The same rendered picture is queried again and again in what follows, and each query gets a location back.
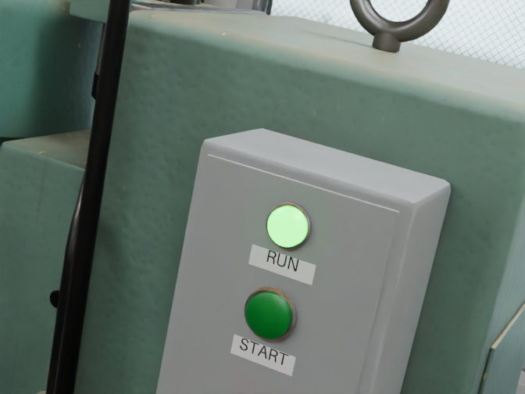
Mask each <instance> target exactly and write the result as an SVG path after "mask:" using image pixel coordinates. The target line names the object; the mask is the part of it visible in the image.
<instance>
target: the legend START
mask: <svg viewBox="0 0 525 394"><path fill-rule="evenodd" d="M230 353H233V354H235V355H237V356H240V357H243V358H245V359H247V360H250V361H253V362H256V363H258V364H261V365H263V366H266V367H269V368H271V369H274V370H276V371H279V372H281V373H284V374H287V375H290V376H292V372H293V369H294V365H295V358H296V357H294V356H291V355H288V354H286V353H282V352H281V351H278V350H275V349H272V348H270V347H268V346H264V345H262V344H259V343H257V342H253V341H251V340H249V339H246V338H243V337H241V336H238V335H234V339H233V343H232V347H231V351H230Z"/></svg>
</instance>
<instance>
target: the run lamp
mask: <svg viewBox="0 0 525 394"><path fill-rule="evenodd" d="M312 228H313V227H312V221H311V218H310V216H309V214H308V213H307V211H306V210H305V209H304V208H303V207H302V206H300V205H299V204H297V203H295V202H282V203H280V204H278V205H276V206H275V207H274V208H272V209H271V211H270V213H269V215H268V217H267V220H266V229H267V232H268V234H269V237H270V238H271V240H272V241H273V242H274V243H275V244H276V245H278V246H279V247H281V248H282V249H297V248H299V247H301V246H303V245H304V244H305V243H307V241H308V240H309V238H310V235H311V233H312Z"/></svg>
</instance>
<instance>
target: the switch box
mask: <svg viewBox="0 0 525 394"><path fill-rule="evenodd" d="M450 194H451V186H450V184H449V183H448V182H447V181H446V180H444V179H440V178H438V177H432V176H430V175H426V174H422V173H419V172H416V171H413V170H408V169H405V168H402V167H397V166H394V165H391V164H388V163H383V162H380V161H377V160H374V159H369V158H366V157H363V156H358V155H355V154H352V153H349V152H344V151H341V150H338V149H333V148H330V147H327V146H324V145H319V144H316V143H313V142H310V141H306V140H302V139H299V138H294V137H292V136H288V135H286V134H281V133H277V132H275V131H269V130H267V129H263V128H260V129H255V130H251V131H244V132H240V133H236V134H229V135H224V136H220V137H216V138H209V139H206V140H204V142H203V144H202V147H201V152H200V156H199V161H198V169H197V173H196V177H195V185H194V190H193V194H192V199H191V207H190V211H189V216H188V220H187V228H186V232H185V237H184V245H183V249H182V254H181V258H180V266H179V271H178V275H177V283H176V288H175V293H174V297H173V305H172V310H171V314H170V322H169V326H168V331H167V335H166V343H165V348H164V352H163V357H162V364H161V369H160V373H159V381H158V386H157V390H156V394H400V392H401V389H402V383H403V380H404V377H405V371H406V368H407V364H408V361H409V355H410V352H411V348H412V345H413V339H414V336H415V333H416V327H417V325H418V321H419V318H420V312H421V309H422V305H423V300H424V296H425V293H426V290H427V284H428V281H429V277H430V272H431V268H432V265H433V262H434V256H435V253H436V249H437V246H438V240H439V237H440V233H441V228H442V224H443V221H444V218H445V213H446V209H447V206H448V201H449V197H450ZM282 202H295V203H297V204H299V205H300V206H302V207H303V208H304V209H305V210H306V211H307V213H308V214H309V216H310V218H311V221H312V233H311V235H310V238H309V240H308V241H307V243H305V244H304V245H303V246H301V247H299V248H297V249H282V248H281V247H279V246H278V245H276V244H275V243H274V242H273V241H272V240H271V238H270V237H269V234H268V232H267V229H266V220H267V217H268V215H269V213H270V211H271V209H272V208H274V207H275V206H276V205H278V204H280V203H282ZM252 244H253V245H257V246H260V247H263V248H265V249H269V250H272V251H274V252H277V253H281V254H284V255H286V256H290V257H293V258H295V259H298V260H302V261H305V262H307V263H311V264H314V265H316V269H315V273H314V277H313V280H312V285H308V284H306V283H304V282H301V281H297V280H295V279H292V278H288V277H285V276H283V275H280V274H276V273H274V272H272V271H269V270H265V269H262V268H260V267H256V266H253V265H251V264H248V262H249V258H250V254H251V250H252ZM265 286H273V287H276V288H279V289H281V290H283V291H284V292H286V293H287V294H288V295H289V296H290V297H291V299H292V301H293V302H294V305H295V307H296V310H297V323H296V325H295V329H294V331H293V332H292V333H291V334H290V335H289V336H288V337H287V338H285V339H283V340H281V341H279V342H267V341H264V340H262V339H260V338H259V337H257V336H256V335H255V334H254V333H253V332H252V331H251V330H250V328H249V327H248V325H247V323H246V320H245V303H246V300H247V299H248V297H249V296H250V295H251V294H252V293H253V292H254V291H255V290H256V289H258V288H261V287H265ZM234 335H238V336H241V337H243V338H246V339H249V340H251V341H253V342H257V343H259V344H262V345H264V346H268V347H270V348H272V349H275V350H278V351H281V352H282V353H286V354H288V355H291V356H294V357H296V358H295V365H294V369H293V372H292V376H290V375H287V374H284V373H281V372H279V371H276V370H274V369H271V368H269V367H266V366H263V365H261V364H258V363H256V362H253V361H250V360H247V359H245V358H243V357H240V356H237V355H235V354H233V353H230V351H231V347H232V343H233V339H234Z"/></svg>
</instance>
